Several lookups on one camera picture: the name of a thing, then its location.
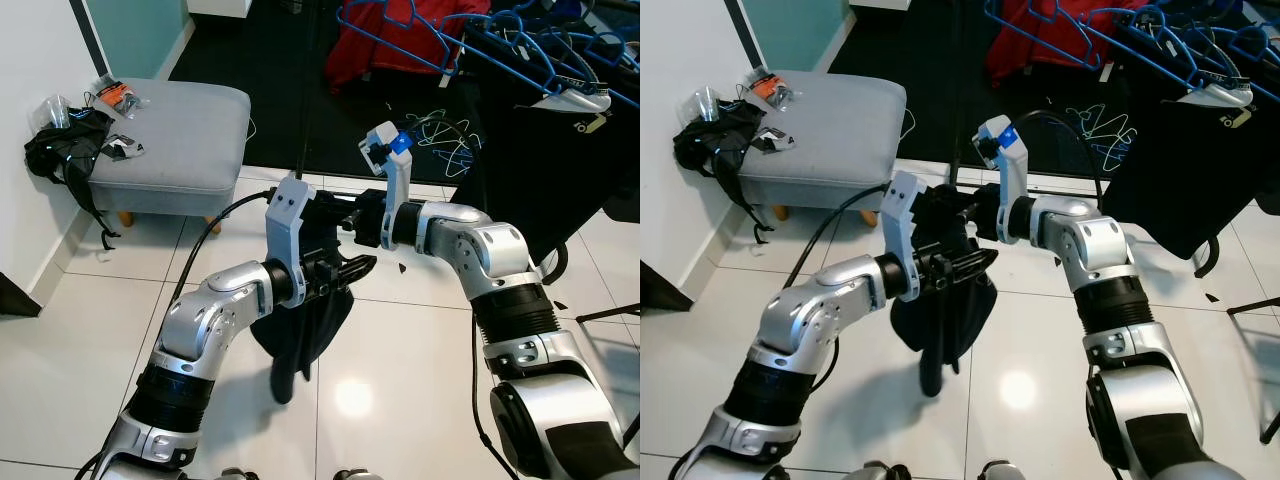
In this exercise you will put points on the dark navy garment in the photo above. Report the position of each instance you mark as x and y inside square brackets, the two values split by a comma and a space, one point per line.
[300, 340]
[940, 340]

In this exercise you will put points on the blue plastic clothes hanger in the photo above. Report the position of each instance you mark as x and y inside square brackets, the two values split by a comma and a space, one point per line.
[560, 72]
[1040, 32]
[1200, 68]
[390, 35]

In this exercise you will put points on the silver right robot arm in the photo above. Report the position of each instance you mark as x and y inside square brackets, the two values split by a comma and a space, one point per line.
[520, 340]
[1130, 330]

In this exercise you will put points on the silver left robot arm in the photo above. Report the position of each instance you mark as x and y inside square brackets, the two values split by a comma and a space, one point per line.
[210, 320]
[820, 320]

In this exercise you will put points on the grey upholstered ottoman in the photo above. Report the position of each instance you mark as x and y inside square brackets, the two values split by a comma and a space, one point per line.
[830, 145]
[180, 150]

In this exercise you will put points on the black printed T-shirt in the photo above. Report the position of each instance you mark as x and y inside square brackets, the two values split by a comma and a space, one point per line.
[1180, 170]
[540, 180]

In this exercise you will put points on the silver left robot leg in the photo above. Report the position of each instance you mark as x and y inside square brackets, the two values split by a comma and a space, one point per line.
[882, 471]
[235, 474]

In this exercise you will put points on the black and white packet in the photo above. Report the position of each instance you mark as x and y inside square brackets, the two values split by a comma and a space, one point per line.
[122, 148]
[776, 142]

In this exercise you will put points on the orange packet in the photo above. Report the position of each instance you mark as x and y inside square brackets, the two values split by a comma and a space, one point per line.
[115, 95]
[770, 88]

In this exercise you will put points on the black cabinet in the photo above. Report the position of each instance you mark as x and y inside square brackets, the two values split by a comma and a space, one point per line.
[12, 298]
[655, 292]

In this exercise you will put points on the clear plastic cup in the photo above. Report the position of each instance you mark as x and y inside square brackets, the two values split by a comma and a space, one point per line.
[706, 104]
[50, 112]

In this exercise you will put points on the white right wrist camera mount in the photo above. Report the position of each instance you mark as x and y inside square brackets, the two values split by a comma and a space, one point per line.
[395, 180]
[1010, 170]

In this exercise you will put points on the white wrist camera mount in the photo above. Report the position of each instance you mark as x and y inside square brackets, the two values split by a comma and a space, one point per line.
[1010, 170]
[290, 215]
[395, 180]
[903, 210]

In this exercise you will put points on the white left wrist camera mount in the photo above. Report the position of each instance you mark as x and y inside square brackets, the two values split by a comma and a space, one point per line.
[290, 215]
[903, 210]

